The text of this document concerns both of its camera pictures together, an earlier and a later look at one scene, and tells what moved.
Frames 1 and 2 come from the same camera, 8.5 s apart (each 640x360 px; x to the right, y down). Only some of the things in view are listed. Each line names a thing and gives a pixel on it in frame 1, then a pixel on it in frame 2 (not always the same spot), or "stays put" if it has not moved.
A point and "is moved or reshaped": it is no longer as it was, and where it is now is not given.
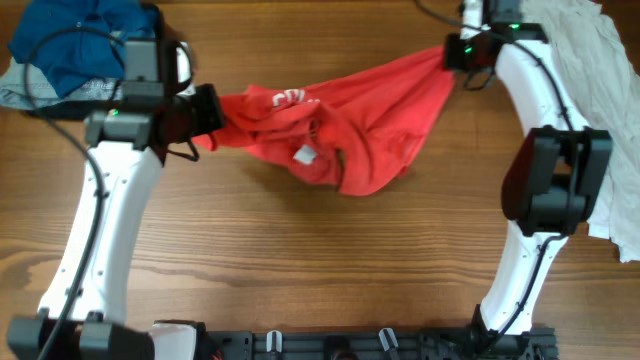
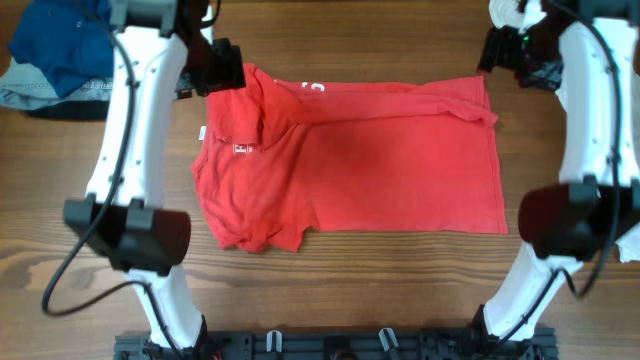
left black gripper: x=209 y=118 to x=231 y=74
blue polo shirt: x=70 y=41 stays put
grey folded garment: x=27 y=86 stays put
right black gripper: x=451 y=44 to x=496 y=54
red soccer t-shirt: x=353 y=131 is moved or reshaped
